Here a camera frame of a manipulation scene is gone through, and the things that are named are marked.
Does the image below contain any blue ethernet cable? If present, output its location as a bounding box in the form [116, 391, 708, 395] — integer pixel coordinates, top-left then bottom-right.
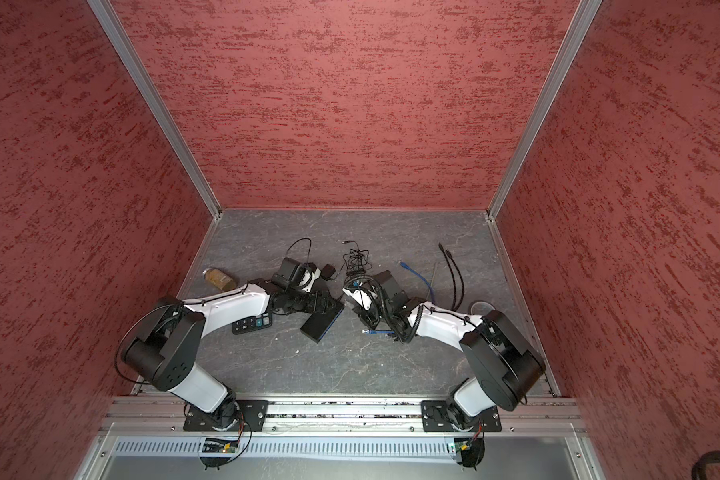
[361, 260, 436, 336]

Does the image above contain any aluminium left corner post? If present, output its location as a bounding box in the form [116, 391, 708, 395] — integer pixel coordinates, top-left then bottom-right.
[87, 0, 223, 220]

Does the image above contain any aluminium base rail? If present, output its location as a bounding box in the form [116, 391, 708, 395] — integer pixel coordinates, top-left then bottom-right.
[99, 393, 589, 438]

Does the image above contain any aluminium right corner post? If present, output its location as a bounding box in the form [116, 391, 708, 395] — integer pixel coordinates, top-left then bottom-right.
[487, 0, 602, 222]

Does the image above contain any black power adapter with cable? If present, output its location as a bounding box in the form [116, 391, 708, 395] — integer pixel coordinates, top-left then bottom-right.
[342, 240, 372, 277]

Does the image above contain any glass jar with brown contents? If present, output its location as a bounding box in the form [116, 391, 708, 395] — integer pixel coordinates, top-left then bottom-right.
[203, 267, 238, 292]

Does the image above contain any brown tape roll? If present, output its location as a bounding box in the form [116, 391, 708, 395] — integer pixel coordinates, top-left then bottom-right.
[469, 300, 495, 317]

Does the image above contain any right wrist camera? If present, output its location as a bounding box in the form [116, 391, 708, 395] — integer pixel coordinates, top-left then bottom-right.
[343, 287, 373, 312]

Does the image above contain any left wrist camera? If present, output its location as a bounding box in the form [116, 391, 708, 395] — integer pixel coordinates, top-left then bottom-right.
[295, 262, 321, 293]

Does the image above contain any black cable bottom right corner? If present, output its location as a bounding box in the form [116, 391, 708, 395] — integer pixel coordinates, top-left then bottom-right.
[691, 449, 720, 480]

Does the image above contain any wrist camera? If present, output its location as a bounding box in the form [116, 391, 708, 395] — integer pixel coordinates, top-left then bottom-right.
[343, 287, 373, 312]
[295, 262, 321, 293]

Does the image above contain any black ethernet cable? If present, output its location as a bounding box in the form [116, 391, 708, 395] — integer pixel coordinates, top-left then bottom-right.
[437, 242, 458, 313]
[445, 250, 466, 313]

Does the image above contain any black network switch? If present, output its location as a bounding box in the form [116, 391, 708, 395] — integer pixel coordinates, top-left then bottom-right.
[300, 297, 344, 343]

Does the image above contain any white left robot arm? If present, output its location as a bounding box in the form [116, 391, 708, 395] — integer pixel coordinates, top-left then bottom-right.
[114, 257, 342, 432]

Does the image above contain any black calculator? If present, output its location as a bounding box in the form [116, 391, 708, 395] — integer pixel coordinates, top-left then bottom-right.
[231, 312, 272, 335]

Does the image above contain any aluminium corner post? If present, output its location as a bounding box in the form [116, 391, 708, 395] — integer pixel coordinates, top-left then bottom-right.
[87, 0, 223, 220]
[487, 0, 602, 222]

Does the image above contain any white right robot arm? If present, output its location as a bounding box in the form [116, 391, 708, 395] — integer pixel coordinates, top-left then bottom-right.
[342, 271, 546, 431]

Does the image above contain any black power adapter near switch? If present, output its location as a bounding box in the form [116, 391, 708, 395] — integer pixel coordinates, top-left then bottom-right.
[320, 264, 336, 281]

